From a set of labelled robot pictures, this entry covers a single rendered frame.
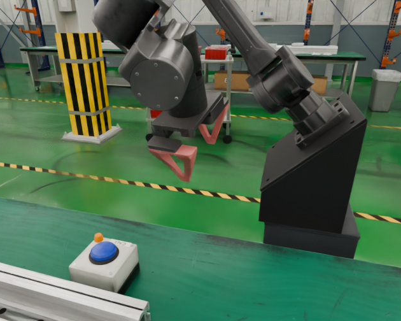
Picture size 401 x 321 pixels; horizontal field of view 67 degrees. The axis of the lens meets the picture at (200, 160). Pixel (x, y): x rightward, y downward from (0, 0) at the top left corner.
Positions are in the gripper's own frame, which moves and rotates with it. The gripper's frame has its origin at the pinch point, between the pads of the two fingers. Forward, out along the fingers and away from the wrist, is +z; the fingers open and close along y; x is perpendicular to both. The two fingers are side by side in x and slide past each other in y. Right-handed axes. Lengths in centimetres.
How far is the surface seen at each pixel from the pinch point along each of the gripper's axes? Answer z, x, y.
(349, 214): 29.1, -24.2, 20.9
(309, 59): 152, 46, 404
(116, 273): 9.9, 7.1, -18.0
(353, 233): 27.0, -25.2, 14.1
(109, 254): 9.0, 9.7, -16.1
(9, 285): 4.8, 16.9, -26.6
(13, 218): 16.5, 43.9, -13.1
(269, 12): 162, 178, 680
